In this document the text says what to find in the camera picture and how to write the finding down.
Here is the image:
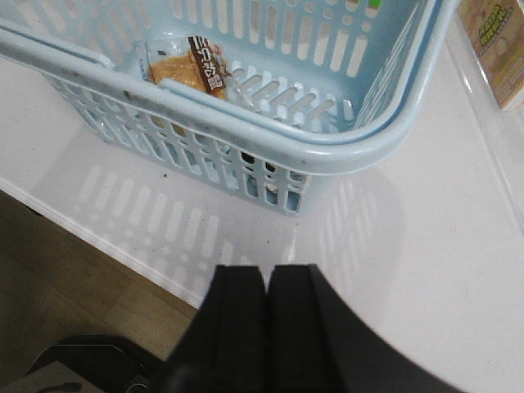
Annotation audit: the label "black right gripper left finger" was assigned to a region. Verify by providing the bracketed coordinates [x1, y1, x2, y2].
[163, 265, 266, 392]

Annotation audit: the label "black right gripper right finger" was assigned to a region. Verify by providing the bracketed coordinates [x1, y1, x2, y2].
[268, 264, 454, 392]

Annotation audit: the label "packaged bread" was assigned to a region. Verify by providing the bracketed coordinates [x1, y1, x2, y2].
[135, 35, 242, 102]

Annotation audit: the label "dark robot base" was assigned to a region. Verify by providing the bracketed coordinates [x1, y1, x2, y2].
[1, 335, 164, 392]

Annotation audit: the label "light blue plastic basket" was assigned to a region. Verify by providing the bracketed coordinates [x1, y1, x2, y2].
[1, 1, 457, 214]

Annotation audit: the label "green labelled tissue box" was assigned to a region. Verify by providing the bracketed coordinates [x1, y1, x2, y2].
[458, 0, 523, 111]

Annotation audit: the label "clear acrylic shelf right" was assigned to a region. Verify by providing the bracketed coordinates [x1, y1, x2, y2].
[446, 15, 523, 225]

